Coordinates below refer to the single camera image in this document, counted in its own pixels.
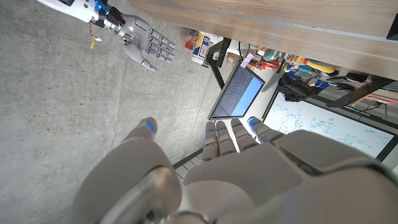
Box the black backpack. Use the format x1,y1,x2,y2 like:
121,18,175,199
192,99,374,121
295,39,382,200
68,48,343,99
277,73,323,103

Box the yellow banana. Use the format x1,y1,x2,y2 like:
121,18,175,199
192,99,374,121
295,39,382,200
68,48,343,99
306,60,337,75

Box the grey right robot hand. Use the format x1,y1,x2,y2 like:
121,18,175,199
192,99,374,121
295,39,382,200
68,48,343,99
116,14,176,73

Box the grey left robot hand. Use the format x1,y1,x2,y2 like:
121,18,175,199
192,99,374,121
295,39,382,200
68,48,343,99
70,116,398,224

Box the computer monitor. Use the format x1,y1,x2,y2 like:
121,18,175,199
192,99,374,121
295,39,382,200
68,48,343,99
207,62,266,121

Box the white wipes canister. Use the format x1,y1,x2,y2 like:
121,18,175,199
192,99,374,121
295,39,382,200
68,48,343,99
191,31,213,65

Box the white paper tag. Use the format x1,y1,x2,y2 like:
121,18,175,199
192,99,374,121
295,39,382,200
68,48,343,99
239,52,256,70

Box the black folder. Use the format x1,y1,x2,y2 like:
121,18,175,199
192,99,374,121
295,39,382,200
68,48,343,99
386,21,398,41

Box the whiteboard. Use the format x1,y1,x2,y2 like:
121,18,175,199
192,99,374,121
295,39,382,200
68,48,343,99
262,90,398,162

